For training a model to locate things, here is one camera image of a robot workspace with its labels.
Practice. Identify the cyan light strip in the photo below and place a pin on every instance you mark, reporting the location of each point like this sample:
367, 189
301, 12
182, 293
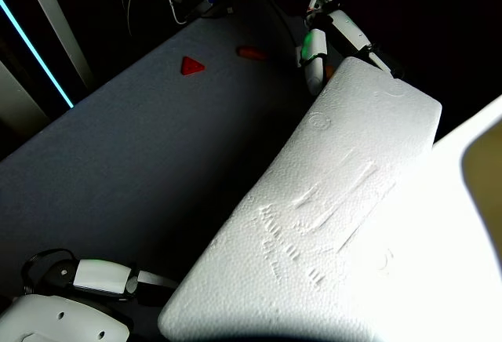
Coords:
35, 53

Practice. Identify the grey table cloth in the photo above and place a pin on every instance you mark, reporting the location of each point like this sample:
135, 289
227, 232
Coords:
137, 142

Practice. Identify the white styrofoam lid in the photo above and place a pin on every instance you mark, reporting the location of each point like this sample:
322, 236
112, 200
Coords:
313, 201

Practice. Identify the white post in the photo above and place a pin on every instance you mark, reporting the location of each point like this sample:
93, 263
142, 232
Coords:
59, 16

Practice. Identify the red triangle block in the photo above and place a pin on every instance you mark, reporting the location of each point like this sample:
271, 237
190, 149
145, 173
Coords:
191, 66

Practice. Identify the large white blurred housing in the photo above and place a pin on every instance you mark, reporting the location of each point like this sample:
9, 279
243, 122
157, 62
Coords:
451, 220

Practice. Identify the white power adapter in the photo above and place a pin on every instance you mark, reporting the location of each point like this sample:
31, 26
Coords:
204, 6

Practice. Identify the grey frame beam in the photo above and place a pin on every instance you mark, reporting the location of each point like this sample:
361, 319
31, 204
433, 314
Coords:
15, 99

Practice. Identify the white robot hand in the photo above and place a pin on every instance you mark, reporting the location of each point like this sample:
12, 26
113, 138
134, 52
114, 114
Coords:
349, 28
59, 318

